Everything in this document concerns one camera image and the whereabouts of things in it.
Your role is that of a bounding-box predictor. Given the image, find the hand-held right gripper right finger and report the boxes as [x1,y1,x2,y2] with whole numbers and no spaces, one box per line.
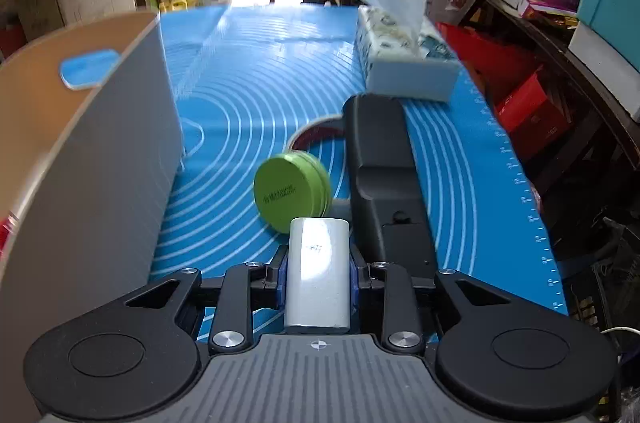
[350,253,516,351]

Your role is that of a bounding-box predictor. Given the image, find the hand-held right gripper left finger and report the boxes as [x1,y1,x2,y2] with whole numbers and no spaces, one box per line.
[124,253,290,351]

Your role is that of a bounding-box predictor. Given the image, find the small white charger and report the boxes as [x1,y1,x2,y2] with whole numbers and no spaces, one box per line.
[284,217,352,335]

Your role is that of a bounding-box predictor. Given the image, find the beige plastic storage bin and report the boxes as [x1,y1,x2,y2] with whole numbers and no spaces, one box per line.
[0,9,186,404]

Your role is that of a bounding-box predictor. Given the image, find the black oblong device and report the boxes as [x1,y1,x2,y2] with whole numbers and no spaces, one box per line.
[341,94,437,279]

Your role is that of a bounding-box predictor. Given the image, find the round grey-rimmed disc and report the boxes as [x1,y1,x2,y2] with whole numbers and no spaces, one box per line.
[289,116,351,154]

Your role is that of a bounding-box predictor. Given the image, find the blue silicone baking mat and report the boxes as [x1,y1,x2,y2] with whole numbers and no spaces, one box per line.
[147,2,571,344]

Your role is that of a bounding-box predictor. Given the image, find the patterned tissue box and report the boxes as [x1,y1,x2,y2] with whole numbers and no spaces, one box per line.
[354,0,462,103]

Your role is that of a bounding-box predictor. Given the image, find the red gift box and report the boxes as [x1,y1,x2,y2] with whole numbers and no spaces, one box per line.
[492,70,573,149]

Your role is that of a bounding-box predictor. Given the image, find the black plastic crate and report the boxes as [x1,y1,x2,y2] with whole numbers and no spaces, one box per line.
[565,213,640,354]

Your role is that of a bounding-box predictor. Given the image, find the red paper bag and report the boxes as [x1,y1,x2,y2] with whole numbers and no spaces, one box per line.
[437,22,543,104]

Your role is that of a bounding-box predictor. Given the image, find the dark wooden shelf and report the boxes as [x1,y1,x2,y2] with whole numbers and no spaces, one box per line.
[457,0,640,184]

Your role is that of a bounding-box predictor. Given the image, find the white foam box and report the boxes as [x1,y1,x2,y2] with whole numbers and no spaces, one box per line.
[567,20,640,124]

